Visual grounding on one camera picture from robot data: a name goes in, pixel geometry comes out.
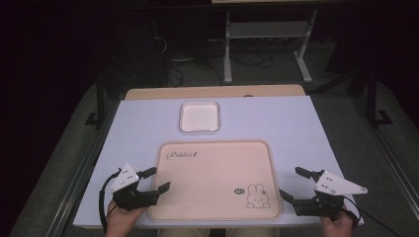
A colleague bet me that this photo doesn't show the black floor cables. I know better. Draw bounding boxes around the black floor cables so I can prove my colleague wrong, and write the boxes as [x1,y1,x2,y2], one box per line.
[163,45,275,88]

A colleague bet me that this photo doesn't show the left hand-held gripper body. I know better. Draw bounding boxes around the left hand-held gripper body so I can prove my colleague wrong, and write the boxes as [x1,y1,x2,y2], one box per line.
[108,163,160,212]

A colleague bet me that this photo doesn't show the black metal stand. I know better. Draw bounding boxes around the black metal stand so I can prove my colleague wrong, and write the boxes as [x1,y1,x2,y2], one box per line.
[361,70,395,130]
[84,74,107,130]

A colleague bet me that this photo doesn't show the person's left hand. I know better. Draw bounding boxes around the person's left hand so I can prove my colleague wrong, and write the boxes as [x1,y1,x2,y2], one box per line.
[105,199,148,237]

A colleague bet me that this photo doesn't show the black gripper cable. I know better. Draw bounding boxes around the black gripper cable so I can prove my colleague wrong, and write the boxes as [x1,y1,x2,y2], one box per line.
[341,196,407,237]
[98,168,124,233]

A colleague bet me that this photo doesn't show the small white square dish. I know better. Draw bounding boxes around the small white square dish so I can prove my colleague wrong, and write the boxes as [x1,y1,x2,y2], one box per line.
[179,100,221,133]

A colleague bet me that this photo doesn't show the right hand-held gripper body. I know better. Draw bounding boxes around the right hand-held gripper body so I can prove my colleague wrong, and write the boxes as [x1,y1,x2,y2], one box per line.
[292,170,369,221]

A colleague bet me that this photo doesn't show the white metal stand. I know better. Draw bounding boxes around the white metal stand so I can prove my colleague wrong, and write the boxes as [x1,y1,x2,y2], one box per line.
[222,8,320,85]

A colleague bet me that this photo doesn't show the person's right hand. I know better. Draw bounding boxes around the person's right hand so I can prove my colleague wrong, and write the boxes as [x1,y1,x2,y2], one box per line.
[320,211,356,237]

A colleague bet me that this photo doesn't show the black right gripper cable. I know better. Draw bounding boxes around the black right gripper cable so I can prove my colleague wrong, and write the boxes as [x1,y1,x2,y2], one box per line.
[341,196,407,237]

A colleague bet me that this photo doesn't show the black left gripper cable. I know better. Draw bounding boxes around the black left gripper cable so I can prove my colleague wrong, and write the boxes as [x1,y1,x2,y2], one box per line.
[98,168,124,233]

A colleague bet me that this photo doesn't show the white board table cover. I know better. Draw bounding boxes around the white board table cover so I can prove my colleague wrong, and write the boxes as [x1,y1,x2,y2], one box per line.
[72,95,366,230]

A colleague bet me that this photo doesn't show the aluminium rail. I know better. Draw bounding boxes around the aluminium rail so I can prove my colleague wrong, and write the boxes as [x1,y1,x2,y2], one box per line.
[351,98,419,211]
[48,98,124,237]

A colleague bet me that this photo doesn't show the pink tray with rabbit print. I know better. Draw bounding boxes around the pink tray with rabbit print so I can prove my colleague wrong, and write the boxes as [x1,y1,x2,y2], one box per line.
[147,139,284,222]

